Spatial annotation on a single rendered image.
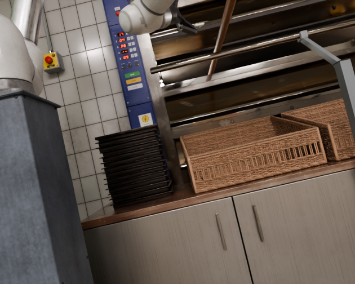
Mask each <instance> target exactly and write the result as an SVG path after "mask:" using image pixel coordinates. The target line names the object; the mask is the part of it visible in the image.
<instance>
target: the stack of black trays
mask: <svg viewBox="0 0 355 284"><path fill-rule="evenodd" d="M159 132H160V130H159V127H158V125H157V123H156V124H153V125H149V126H144V127H139V128H135V129H131V130H127V131H122V132H117V133H114V134H109V135H104V136H99V137H95V140H97V141H99V142H98V143H96V144H98V145H99V148H96V149H99V151H100V154H103V157H101V158H99V159H103V162H104V163H101V164H104V167H106V168H102V169H101V170H103V169H104V171H105V173H104V174H105V175H106V179H104V180H107V183H106V184H105V185H108V189H106V190H109V193H110V194H108V196H109V195H111V199H110V200H112V201H113V203H112V204H111V205H110V206H113V208H114V209H116V208H120V207H125V206H129V205H134V204H137V203H142V202H146V201H151V200H154V199H159V198H163V197H168V196H170V195H171V192H172V187H173V184H171V182H172V180H169V178H170V176H168V173H169V172H167V169H168V168H166V165H167V163H165V160H166V159H164V156H165V155H164V154H163V152H164V150H162V148H163V146H162V144H161V143H163V142H162V140H161V137H160V136H159V135H160V133H159ZM160 160H161V161H160ZM155 161H156V162H155ZM150 162H151V163H150Z"/></svg>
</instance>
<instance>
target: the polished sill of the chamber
mask: <svg viewBox="0 0 355 284"><path fill-rule="evenodd" d="M351 47H355V40H353V41H349V42H344V43H340V44H336V45H332V46H327V47H323V48H324V49H325V50H327V51H328V52H334V51H339V50H343V49H346V48H351ZM314 56H318V54H316V53H315V52H314V51H312V50H311V51H306V52H302V53H299V54H294V55H290V56H285V57H281V58H277V59H273V60H268V61H264V62H261V63H256V64H252V65H247V66H243V67H240V68H235V69H231V70H226V71H223V72H218V73H214V74H209V75H206V76H202V77H197V78H193V79H189V80H186V81H181V82H176V83H172V84H169V85H164V86H161V88H162V92H166V91H171V90H175V89H179V88H183V87H188V86H192V85H197V84H200V83H204V82H209V81H213V80H216V79H221V78H225V77H230V76H234V75H238V74H242V73H247V72H251V71H255V70H259V69H263V68H268V67H271V66H275V65H280V64H284V63H289V62H292V61H297V60H301V59H306V58H309V57H314Z"/></svg>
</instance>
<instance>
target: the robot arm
mask: <svg viewBox="0 0 355 284"><path fill-rule="evenodd" d="M178 1H179V0H134V1H133V2H131V4H130V5H127V6H126V7H124V8H123V9H122V10H121V11H120V12H119V17H118V18H119V23H120V26H121V28H122V29H123V30H124V31H125V32H126V33H127V34H132V35H143V34H149V33H152V32H154V31H155V30H158V29H163V28H166V27H167V26H169V25H172V24H175V25H177V31H178V32H184V33H186V34H189V35H192V36H194V35H195V34H197V30H198V29H199V28H200V27H201V26H203V25H204V23H200V24H195V25H192V24H191V23H190V22H188V21H186V20H185V18H184V17H182V15H181V13H180V11H179V9H178V8H177V7H178ZM43 5H44V0H13V2H12V8H11V15H10V19H8V18H6V17H5V16H3V15H1V14H0V94H2V93H5V92H10V91H15V90H19V89H23V90H25V91H27V92H30V93H32V94H35V95H37V96H39V95H40V94H41V92H42V90H43V81H42V80H43V53H42V52H41V51H40V49H39V48H38V47H37V45H38V38H39V31H40V26H41V19H42V12H43Z"/></svg>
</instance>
